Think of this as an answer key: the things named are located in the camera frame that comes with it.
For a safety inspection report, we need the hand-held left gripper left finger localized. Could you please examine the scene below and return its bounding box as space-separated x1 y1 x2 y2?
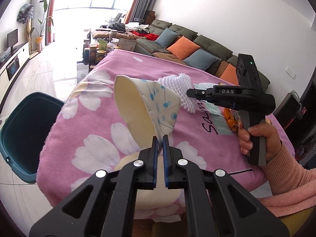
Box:
29 136 159 237

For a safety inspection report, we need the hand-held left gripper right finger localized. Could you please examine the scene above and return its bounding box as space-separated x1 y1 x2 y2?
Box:
162 135 289 237

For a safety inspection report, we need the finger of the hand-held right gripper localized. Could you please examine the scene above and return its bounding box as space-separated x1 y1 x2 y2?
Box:
203 96 235 110
186 88 215 99

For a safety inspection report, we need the white foam fruit net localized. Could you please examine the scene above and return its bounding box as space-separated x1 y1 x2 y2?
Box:
157 72 198 114

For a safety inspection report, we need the orange peel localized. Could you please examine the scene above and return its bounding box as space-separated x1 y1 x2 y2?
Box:
223 108 240 132

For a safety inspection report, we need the blue dotted paper cup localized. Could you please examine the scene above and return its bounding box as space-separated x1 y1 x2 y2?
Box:
114 74 181 151

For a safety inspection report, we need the teal plastic bin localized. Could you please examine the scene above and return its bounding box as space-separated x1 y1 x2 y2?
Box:
0 92 66 182

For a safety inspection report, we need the person's right forearm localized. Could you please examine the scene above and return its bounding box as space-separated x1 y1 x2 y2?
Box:
257 141 316 218

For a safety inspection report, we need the person's right hand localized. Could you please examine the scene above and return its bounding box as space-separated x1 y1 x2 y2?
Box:
238 123 282 168

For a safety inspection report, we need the pale green wrapper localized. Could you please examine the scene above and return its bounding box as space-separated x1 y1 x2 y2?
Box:
204 101 234 136

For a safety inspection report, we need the orange cushion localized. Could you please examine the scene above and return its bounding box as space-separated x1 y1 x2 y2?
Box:
166 36 201 60
219 64 239 86

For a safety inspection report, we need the blue grey cushion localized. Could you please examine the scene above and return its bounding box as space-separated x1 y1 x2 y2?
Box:
155 28 180 49
183 49 218 71

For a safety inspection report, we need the olive green sofa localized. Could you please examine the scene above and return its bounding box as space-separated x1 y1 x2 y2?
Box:
134 18 271 92

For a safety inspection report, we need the pink floral blanket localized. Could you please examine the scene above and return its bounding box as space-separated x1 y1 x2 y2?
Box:
37 49 295 228

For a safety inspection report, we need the brown cardboard box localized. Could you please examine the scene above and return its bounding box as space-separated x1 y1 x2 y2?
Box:
143 10 156 23

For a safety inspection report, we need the orange and grey curtain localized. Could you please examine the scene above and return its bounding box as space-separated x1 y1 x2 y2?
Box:
123 0 162 25

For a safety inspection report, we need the exercise bike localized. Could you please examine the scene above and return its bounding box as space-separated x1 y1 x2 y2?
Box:
107 13 125 30

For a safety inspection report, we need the group of glass jars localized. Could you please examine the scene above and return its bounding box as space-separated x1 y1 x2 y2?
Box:
82 38 109 65

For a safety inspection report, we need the glass coffee table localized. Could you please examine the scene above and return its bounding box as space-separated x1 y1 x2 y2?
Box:
74 27 116 84

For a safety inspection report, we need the orange striped curtain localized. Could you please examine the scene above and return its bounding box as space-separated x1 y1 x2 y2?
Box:
46 0 60 44

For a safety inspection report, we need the tall green potted plant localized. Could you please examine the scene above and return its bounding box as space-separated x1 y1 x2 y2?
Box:
32 0 54 53

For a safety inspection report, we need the white tv cabinet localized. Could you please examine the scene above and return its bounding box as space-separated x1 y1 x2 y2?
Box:
0 41 32 115

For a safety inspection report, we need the white standing air conditioner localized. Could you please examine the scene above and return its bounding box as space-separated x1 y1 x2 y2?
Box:
30 0 54 50

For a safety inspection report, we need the black monitor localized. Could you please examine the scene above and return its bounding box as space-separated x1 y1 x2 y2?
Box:
7 29 19 49

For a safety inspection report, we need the standing fan with cover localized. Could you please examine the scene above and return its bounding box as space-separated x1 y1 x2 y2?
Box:
16 3 34 55

